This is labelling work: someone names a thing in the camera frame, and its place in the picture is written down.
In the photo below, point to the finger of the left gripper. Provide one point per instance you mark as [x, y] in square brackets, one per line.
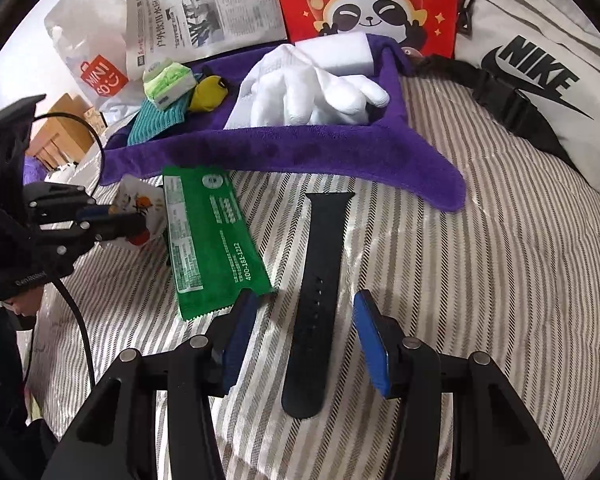
[73, 196]
[106, 227]

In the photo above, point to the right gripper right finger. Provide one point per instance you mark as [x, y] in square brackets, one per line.
[494, 436]

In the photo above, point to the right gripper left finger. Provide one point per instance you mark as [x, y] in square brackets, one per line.
[113, 435]

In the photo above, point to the fruit print wipe packet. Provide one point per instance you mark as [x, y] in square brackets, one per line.
[135, 195]

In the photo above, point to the green sachet packet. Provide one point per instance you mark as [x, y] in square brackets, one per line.
[212, 253]

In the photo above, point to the teal striped cloth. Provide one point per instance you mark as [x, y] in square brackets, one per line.
[150, 122]

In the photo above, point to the green tissue pack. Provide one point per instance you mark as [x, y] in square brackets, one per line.
[167, 81]

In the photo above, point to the yellow mesh pouch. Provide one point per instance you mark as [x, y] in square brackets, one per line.
[208, 94]

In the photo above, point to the white glove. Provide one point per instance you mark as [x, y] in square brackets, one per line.
[313, 96]

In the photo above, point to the white sponge block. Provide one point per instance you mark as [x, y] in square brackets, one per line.
[340, 54]

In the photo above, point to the white paper towel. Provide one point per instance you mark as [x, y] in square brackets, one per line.
[258, 101]

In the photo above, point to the person's left hand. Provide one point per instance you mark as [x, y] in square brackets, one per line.
[27, 303]

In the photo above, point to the colourful bedding pile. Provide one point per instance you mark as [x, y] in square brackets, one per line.
[35, 171]

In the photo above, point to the white Miniso plastic bag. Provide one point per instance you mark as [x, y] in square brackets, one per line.
[89, 37]

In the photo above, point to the folded newspaper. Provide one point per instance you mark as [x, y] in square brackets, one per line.
[190, 30]

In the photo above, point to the purple towel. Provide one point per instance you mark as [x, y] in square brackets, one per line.
[386, 151]

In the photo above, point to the red panda paper bag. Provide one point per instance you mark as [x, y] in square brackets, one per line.
[375, 0]

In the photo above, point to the white Nike waist bag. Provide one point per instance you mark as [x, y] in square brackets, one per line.
[534, 65]

